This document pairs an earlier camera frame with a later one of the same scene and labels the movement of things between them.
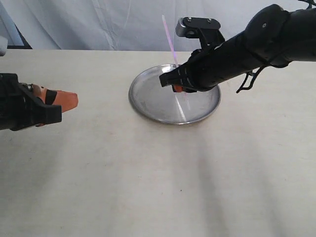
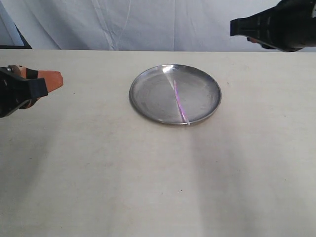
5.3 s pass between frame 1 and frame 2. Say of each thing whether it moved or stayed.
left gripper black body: moved
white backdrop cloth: stayed
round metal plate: stayed
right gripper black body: moved
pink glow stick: moved
